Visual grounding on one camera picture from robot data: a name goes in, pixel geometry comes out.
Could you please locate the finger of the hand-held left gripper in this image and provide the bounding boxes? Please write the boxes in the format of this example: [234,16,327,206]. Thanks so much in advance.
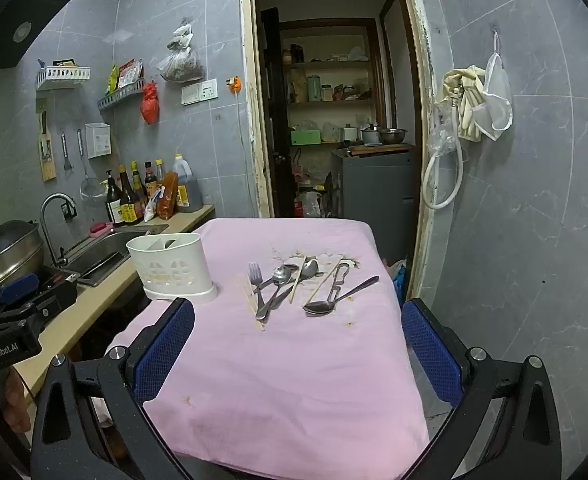
[0,273,42,305]
[0,282,78,332]

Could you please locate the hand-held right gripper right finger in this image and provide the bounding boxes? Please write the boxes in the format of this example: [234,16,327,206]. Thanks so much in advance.
[401,297,563,480]

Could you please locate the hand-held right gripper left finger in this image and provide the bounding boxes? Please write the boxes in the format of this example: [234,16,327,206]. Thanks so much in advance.
[30,297,195,480]

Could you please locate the white plastic utensil holder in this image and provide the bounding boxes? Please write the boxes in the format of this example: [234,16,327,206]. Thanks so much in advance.
[126,234,219,305]

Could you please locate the metal fork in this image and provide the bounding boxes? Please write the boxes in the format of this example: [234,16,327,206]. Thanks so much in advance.
[248,262,271,321]

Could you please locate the metal peeler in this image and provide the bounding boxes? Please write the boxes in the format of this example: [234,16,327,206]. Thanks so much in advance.
[324,261,351,306]

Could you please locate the large metal spoon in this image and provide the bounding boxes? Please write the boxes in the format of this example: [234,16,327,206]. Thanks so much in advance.
[303,275,381,317]

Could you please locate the person's left hand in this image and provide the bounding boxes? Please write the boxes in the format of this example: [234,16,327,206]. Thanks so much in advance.
[0,366,31,435]

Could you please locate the black gas stove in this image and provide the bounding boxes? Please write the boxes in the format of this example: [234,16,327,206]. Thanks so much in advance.
[0,266,82,311]

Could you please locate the beige kitchen counter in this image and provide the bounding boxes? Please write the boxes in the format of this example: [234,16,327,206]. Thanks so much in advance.
[11,204,215,396]

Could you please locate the steel pot with lid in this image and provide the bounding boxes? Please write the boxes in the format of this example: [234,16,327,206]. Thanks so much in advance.
[0,218,46,293]

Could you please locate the steel kitchen sink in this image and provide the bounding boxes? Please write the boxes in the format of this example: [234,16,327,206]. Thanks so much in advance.
[60,223,169,288]

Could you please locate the blue plastic bag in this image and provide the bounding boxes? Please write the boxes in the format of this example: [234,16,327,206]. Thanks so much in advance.
[386,259,407,306]

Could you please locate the metal kitchen faucet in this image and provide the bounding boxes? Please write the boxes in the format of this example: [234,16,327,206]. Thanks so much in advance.
[40,193,78,267]

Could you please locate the black pump bottle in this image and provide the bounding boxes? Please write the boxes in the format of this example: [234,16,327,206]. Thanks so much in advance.
[105,170,125,225]

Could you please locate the hanging metal skimmer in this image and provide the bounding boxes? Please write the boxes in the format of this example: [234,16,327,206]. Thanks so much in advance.
[76,128,106,206]

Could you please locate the pink floral tablecloth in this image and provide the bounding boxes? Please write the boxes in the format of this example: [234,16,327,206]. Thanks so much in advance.
[106,216,431,478]

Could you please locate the dark soy sauce bottle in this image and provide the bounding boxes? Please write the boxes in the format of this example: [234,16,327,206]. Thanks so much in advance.
[118,164,141,223]

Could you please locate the wooden knife holder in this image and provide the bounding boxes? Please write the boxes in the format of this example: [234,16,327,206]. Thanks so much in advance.
[36,99,57,182]

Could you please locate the white seasoning packet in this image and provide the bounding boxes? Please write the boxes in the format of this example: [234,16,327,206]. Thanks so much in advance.
[144,185,165,222]

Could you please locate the yellow cap sauce bottle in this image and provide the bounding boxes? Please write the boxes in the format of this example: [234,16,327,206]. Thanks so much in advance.
[130,161,148,206]

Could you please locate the orange seasoning packet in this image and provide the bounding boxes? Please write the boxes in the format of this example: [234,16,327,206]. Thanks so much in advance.
[156,172,179,220]

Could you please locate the large oil jug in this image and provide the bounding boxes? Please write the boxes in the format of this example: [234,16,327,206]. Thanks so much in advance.
[172,154,205,213]

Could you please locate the grey cabinet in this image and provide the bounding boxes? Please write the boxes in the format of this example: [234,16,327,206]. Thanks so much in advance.
[331,150,419,261]

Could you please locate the clear plastic jug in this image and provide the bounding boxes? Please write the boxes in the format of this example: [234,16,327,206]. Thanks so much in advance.
[301,191,322,218]

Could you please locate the wooden cutting board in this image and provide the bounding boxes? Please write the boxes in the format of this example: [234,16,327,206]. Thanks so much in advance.
[346,142,417,157]

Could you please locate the red plastic bag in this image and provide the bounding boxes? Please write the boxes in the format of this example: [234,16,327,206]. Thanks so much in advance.
[140,80,159,126]

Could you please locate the clear plastic bag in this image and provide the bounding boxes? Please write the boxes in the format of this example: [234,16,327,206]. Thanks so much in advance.
[428,112,457,157]

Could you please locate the red snack packets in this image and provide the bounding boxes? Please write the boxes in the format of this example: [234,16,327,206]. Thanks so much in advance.
[118,58,144,86]

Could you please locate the clear bag of dried goods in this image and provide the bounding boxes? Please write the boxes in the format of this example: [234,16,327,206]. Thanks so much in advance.
[156,20,205,83]

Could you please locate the dark wooden door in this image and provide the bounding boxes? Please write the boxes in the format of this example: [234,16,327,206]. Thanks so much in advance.
[260,7,295,218]

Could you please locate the black range hood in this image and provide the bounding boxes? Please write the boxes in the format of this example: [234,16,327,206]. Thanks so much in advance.
[0,0,89,76]

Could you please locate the wooden storage shelf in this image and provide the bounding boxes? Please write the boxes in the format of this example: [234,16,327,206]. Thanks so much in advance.
[276,19,389,151]

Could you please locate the white mesh bag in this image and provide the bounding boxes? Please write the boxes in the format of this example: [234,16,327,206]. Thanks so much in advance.
[471,30,514,142]

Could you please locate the white wall box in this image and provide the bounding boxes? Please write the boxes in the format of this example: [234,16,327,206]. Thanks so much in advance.
[85,122,112,157]

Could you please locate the white hose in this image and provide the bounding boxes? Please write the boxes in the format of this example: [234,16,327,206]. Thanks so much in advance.
[422,115,464,210]

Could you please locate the white wall basket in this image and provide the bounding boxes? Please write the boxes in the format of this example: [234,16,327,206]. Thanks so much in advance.
[35,65,91,92]

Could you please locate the grey wall shelf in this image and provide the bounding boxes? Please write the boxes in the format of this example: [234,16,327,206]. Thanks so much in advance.
[97,79,145,112]

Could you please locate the white power cord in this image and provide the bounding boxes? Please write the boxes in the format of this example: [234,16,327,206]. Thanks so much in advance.
[235,91,255,213]

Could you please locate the white wall socket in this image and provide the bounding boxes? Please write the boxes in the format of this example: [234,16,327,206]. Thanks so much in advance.
[181,77,219,106]

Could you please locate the worn white door frame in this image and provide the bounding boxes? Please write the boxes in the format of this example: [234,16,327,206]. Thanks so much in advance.
[239,0,437,301]

